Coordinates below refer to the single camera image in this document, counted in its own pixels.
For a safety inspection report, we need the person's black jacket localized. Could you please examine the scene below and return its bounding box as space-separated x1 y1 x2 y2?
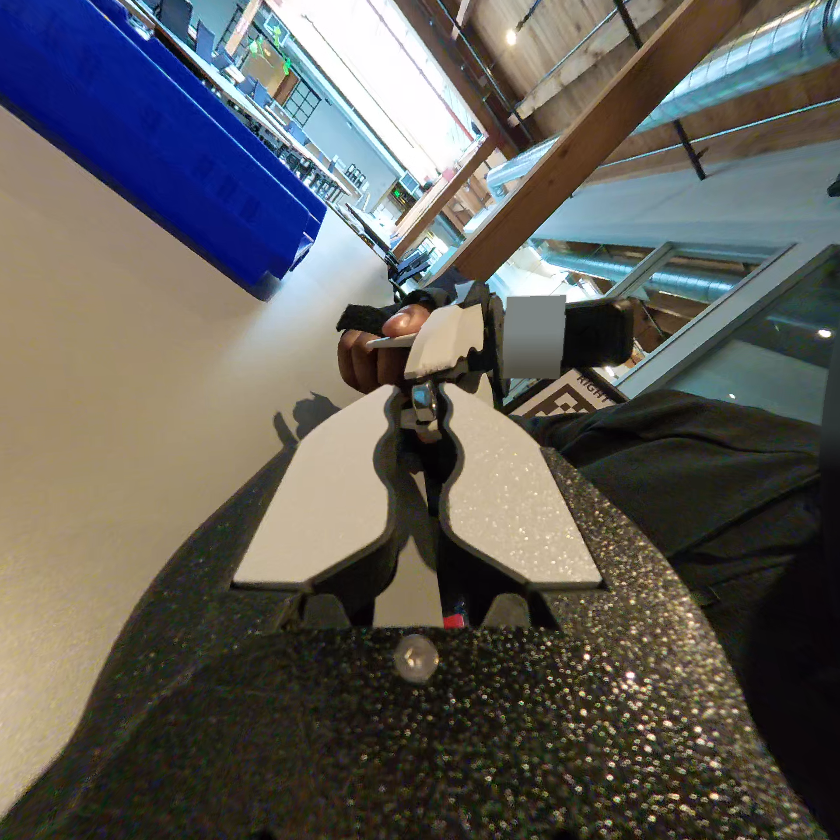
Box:
525 389 840 815

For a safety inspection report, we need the person's right hand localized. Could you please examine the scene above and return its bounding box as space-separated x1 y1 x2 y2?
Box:
337 304 434 396

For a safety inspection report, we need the large silver air duct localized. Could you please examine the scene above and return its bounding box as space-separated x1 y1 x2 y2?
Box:
486 0 840 199

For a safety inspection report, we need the glass partition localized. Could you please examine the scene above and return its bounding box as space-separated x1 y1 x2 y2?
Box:
616 241 840 403

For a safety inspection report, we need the small silver air duct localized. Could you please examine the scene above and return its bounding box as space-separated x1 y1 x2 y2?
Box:
533 238 747 304

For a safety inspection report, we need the blue plastic bin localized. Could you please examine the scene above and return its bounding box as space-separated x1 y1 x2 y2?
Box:
0 0 328 303

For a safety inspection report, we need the black office chair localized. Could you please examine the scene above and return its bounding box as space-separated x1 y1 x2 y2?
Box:
387 246 437 291

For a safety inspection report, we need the metal bolt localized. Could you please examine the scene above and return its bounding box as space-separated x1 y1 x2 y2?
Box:
399 408 442 442

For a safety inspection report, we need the thin wooden column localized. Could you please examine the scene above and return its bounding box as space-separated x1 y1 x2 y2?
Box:
392 134 497 258

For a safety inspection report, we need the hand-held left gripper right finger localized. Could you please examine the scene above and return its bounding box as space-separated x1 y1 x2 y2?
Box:
433 381 605 589

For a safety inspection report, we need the thick wooden column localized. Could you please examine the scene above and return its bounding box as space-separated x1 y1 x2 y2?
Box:
451 0 829 283

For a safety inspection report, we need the row of office tables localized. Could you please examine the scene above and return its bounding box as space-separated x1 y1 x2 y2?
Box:
147 0 371 201

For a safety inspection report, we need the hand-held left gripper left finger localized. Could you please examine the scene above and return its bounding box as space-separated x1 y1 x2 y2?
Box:
231 384 411 595

